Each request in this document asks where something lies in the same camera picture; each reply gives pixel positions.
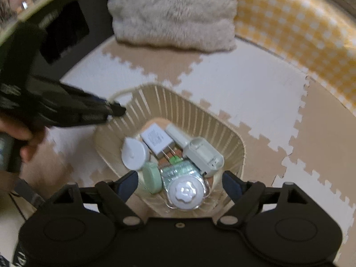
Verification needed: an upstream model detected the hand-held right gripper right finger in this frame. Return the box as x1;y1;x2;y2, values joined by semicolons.
216;170;310;228

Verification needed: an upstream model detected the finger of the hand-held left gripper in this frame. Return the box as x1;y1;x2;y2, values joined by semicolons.
92;97;125;118

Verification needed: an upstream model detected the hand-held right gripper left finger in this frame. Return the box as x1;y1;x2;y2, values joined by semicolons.
51;170;143;228

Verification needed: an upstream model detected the white round plastic lid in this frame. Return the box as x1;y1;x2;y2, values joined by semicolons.
123;137;151;171

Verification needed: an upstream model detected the white plastic handheld device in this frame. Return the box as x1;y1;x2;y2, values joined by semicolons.
165;124;225;178

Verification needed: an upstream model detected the clear spotlight bulb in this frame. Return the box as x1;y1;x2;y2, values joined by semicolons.
166;176;208;210

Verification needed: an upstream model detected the white plug adapter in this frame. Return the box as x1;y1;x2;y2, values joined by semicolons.
140;124;176;160

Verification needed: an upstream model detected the clear plastic blister pack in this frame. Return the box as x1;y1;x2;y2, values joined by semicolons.
160;163;206;192

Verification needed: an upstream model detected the cream plastic woven basket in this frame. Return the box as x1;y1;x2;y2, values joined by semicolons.
93;83;247;219

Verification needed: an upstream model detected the person's left hand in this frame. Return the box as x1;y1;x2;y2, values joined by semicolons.
0;114;36;164

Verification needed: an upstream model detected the black cabinet with cutout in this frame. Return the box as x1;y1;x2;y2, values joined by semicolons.
0;0;116;79

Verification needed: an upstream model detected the beige white foam puzzle mat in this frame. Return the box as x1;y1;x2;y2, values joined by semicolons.
0;35;356;267

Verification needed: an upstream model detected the large fluffy white pillow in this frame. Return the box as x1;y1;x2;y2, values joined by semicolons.
104;0;241;53

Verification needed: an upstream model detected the yellow checked bed cover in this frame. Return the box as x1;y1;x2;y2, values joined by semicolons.
235;0;356;112

